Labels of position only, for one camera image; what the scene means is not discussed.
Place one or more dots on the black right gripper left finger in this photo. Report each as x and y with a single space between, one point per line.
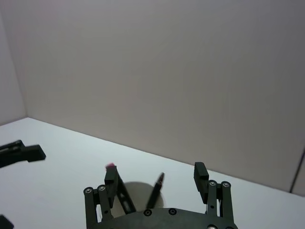
91 205

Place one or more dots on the white curtain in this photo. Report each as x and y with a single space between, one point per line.
152 71

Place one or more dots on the white table cloth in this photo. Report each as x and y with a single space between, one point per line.
59 190

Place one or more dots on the pink cup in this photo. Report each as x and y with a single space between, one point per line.
111 164

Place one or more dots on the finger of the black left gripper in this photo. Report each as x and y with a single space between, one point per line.
33 153
5 221

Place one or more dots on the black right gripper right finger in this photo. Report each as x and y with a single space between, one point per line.
201 181

